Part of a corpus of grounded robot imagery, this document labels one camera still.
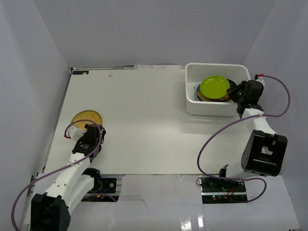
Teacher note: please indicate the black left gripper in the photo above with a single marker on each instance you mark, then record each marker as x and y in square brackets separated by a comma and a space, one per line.
[101, 134]

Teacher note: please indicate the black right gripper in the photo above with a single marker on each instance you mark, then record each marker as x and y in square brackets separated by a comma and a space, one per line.
[232, 92]

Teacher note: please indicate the green plastic plate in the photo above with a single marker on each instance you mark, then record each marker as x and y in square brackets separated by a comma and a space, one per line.
[214, 87]

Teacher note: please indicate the square bamboo woven tray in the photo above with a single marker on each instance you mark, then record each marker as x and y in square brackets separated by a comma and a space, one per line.
[205, 99]

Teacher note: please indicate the blue plastic plate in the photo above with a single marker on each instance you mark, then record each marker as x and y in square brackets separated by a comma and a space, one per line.
[198, 94]

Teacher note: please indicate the yellow patterned plate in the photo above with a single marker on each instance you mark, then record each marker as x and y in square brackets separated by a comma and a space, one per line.
[225, 98]

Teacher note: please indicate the black glossy plate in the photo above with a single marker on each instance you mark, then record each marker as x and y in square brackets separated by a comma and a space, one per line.
[232, 84]

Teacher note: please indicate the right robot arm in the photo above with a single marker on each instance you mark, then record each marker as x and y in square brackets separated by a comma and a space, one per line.
[265, 149]

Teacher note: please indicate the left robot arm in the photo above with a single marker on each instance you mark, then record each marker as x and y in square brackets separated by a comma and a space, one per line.
[51, 210]

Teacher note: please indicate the white plastic bin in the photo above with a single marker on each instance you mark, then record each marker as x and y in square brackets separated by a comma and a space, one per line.
[195, 73]

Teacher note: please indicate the round bamboo woven tray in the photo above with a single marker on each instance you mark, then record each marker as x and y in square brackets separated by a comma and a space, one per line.
[88, 115]

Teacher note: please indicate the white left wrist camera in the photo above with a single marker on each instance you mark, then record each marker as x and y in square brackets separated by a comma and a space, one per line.
[74, 133]

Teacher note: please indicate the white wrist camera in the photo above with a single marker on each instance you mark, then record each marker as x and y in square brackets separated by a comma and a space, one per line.
[74, 133]
[259, 78]

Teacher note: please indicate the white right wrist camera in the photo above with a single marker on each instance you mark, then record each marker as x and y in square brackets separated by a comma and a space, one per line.
[259, 78]

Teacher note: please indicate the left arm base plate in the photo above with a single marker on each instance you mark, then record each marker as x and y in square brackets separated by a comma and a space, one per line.
[104, 185]

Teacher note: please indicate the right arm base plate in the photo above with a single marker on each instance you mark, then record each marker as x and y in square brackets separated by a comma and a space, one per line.
[216, 186]

